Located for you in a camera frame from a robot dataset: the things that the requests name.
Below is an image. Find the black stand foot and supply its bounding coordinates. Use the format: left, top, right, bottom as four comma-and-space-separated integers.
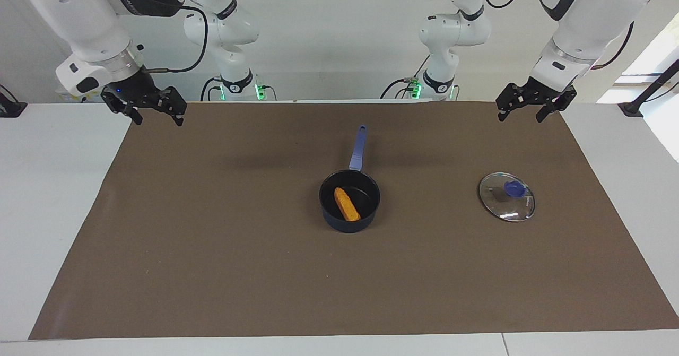
0, 84, 27, 118

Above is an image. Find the brown table mat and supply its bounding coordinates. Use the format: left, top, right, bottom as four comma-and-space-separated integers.
29, 101, 679, 341

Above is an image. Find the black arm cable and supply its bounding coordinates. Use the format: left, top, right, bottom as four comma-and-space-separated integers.
143, 5, 208, 74
448, 0, 636, 71

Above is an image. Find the dark saucepan with purple handle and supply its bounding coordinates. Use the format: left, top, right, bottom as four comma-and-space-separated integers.
319, 125, 381, 234

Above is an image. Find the black camera stand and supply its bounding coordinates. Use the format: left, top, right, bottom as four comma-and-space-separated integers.
618, 59, 679, 118

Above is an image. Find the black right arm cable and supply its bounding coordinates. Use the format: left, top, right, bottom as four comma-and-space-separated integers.
143, 5, 208, 74

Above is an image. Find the bright window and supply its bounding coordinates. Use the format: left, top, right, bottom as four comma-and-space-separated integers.
597, 14, 679, 105

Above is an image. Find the glass lid with purple knob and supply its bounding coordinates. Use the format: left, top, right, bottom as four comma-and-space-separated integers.
478, 172, 536, 223

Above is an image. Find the orange corn cob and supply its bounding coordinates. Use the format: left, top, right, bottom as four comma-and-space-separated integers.
334, 187, 361, 222

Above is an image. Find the black base cable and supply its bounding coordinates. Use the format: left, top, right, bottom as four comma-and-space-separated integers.
379, 54, 431, 100
200, 76, 223, 102

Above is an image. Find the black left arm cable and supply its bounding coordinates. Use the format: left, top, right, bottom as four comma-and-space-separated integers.
448, 0, 636, 71

